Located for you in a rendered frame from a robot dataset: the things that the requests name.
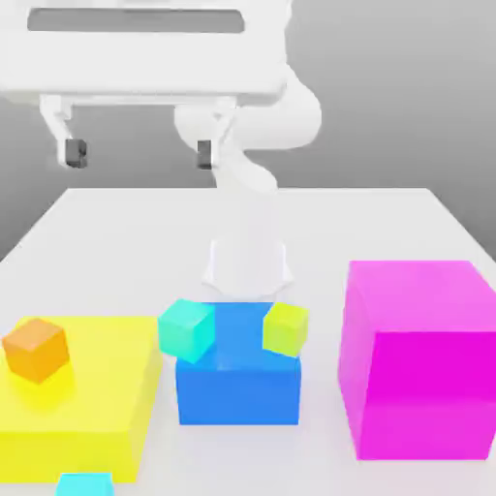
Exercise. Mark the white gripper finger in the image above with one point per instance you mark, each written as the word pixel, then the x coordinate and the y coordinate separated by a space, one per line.
pixel 64 128
pixel 217 147

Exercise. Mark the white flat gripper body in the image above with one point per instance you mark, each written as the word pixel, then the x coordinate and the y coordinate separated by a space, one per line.
pixel 147 62

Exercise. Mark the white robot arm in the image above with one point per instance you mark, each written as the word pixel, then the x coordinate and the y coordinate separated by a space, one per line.
pixel 248 217

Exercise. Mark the small teal cube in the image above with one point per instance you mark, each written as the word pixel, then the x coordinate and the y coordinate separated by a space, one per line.
pixel 186 329

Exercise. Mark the small lime cube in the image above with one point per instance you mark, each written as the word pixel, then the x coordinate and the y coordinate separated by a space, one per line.
pixel 286 329

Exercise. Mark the small orange cube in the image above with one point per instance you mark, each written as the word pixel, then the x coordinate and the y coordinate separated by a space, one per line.
pixel 37 350

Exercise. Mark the small cyan cube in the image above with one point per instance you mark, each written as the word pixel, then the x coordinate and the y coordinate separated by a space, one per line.
pixel 83 485

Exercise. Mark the large blue box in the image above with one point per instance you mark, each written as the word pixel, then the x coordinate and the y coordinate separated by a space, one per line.
pixel 238 387

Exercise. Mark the large yellow box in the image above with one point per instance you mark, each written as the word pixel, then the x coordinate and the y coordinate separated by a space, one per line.
pixel 97 403

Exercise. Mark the large magenta box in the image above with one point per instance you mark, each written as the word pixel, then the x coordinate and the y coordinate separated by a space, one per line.
pixel 418 368

